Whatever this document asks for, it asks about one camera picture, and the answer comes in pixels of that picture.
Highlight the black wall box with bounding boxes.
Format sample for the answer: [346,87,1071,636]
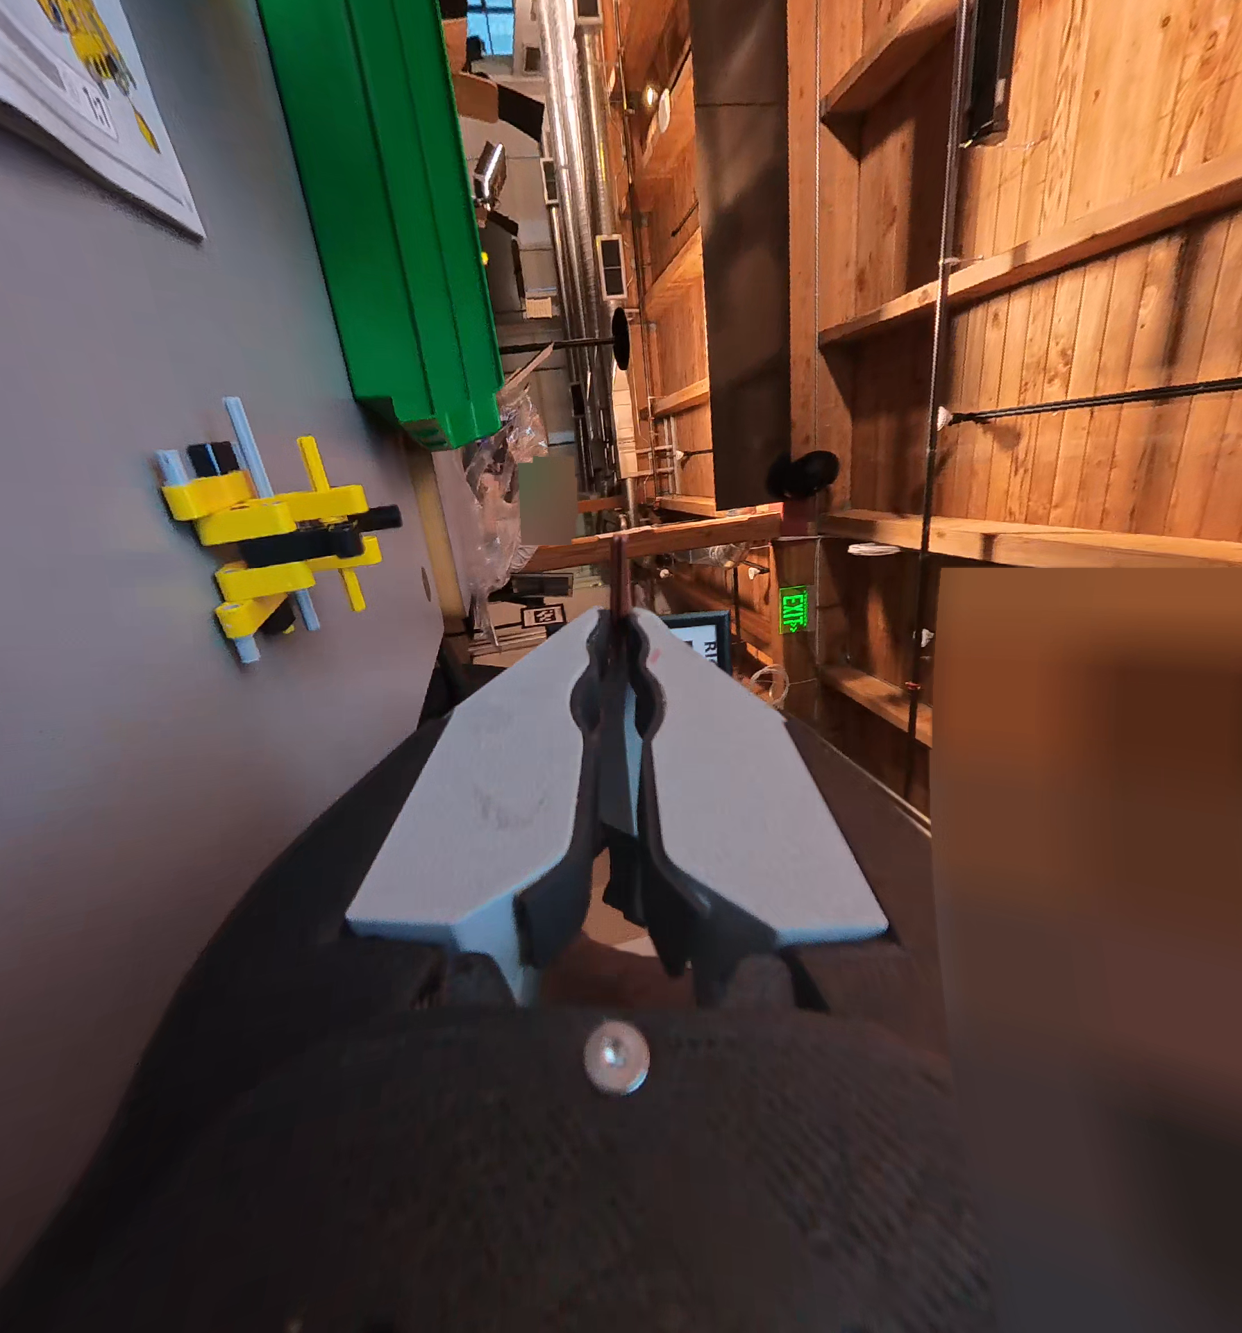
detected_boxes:
[958,0,1020,147]

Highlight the wooden plank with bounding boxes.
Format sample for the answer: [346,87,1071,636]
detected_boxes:
[520,511,782,573]

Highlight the metal ventilation duct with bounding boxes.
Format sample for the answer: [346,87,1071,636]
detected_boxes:
[532,0,622,490]

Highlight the lego instruction booklet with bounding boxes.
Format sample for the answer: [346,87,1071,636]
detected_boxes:
[0,0,207,243]

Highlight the framed white sign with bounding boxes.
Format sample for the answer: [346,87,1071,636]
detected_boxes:
[672,612,732,677]

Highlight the yellow and black lego assembly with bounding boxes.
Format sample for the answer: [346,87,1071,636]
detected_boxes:
[154,396,403,666]

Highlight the clear plastic bags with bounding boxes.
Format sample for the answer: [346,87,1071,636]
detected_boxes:
[464,368,549,626]

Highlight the black round fixture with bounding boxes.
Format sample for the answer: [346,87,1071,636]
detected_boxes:
[766,450,841,500]

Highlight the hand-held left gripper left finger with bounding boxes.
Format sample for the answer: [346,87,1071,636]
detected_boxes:
[346,606,622,1009]

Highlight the black disc stand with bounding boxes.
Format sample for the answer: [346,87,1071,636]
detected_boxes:
[552,307,632,370]

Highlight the black metal rod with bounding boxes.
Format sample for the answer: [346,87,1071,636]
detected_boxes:
[937,368,1242,429]

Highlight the green plastic bin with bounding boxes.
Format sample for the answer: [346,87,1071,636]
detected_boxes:
[255,0,504,451]

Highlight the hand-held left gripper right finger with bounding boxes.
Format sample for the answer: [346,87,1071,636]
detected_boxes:
[620,606,889,1009]

